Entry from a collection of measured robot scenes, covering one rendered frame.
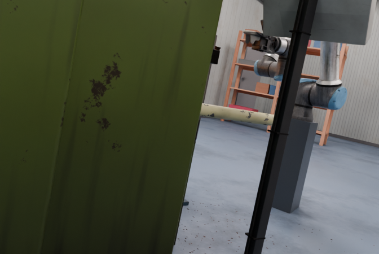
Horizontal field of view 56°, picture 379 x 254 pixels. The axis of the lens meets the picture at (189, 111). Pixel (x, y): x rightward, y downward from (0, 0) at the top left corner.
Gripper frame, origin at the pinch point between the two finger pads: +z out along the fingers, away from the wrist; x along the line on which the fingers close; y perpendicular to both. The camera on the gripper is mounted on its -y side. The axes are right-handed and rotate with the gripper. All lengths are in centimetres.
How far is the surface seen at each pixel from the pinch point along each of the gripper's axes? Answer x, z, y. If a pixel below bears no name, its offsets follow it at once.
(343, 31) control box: -65, 14, 5
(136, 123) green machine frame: -44, 69, 44
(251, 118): -39, 21, 38
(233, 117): -39, 29, 39
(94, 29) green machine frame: -44, 85, 21
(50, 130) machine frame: -54, 94, 46
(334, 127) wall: 446, -721, 76
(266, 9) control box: -43, 28, 0
